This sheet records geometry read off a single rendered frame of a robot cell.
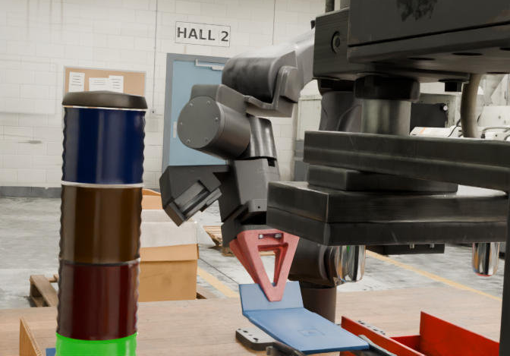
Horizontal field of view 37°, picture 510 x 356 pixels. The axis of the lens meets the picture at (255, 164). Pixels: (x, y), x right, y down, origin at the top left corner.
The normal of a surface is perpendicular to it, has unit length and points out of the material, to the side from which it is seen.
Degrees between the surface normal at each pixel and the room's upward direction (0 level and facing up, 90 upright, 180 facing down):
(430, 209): 90
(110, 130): 76
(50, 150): 90
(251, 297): 60
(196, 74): 90
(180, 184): 65
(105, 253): 104
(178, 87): 90
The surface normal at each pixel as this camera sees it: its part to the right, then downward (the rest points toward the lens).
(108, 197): 0.33, -0.18
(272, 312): 0.04, -1.00
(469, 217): 0.40, 0.07
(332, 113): -0.48, -0.40
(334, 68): -0.92, -0.02
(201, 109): -0.53, -0.20
